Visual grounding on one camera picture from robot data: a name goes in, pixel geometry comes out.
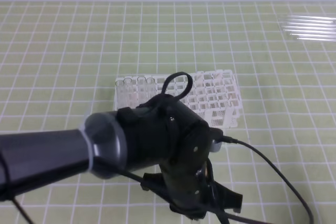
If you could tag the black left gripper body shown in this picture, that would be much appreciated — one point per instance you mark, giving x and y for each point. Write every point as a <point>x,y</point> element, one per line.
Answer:
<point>188,177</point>

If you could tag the white plastic test tube rack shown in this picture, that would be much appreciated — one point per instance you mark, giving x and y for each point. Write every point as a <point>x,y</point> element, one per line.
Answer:
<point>215,96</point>

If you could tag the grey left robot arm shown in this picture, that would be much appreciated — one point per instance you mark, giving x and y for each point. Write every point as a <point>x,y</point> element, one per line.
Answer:
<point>169,135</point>

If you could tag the clear glass test tube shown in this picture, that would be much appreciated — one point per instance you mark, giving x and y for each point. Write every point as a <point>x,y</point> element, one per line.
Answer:
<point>129,91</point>
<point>307,25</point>
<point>313,34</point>
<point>150,87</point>
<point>141,84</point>
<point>312,19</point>
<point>121,94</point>
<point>312,38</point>
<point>323,30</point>

